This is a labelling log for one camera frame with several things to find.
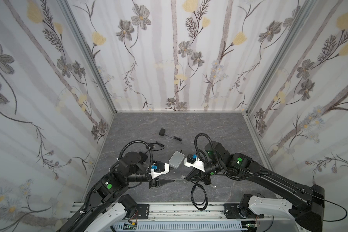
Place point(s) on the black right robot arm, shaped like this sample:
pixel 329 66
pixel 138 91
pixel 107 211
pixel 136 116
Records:
pixel 302 203

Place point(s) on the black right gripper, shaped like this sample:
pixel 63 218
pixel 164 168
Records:
pixel 201 175

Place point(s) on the aluminium mounting rail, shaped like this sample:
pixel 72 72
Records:
pixel 185 210

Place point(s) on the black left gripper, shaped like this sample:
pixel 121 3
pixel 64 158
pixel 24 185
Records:
pixel 154 181

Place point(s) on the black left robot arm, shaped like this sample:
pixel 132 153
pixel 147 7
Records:
pixel 135 164

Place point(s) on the black power adapter with cable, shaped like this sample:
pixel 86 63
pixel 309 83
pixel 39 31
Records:
pixel 155 146

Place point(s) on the white slotted cable duct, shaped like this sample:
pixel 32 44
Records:
pixel 176 226

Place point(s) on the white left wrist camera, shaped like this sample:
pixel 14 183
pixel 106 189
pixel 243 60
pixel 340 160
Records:
pixel 158 169

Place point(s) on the white network switch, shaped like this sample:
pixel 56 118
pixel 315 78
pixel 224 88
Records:
pixel 176 159

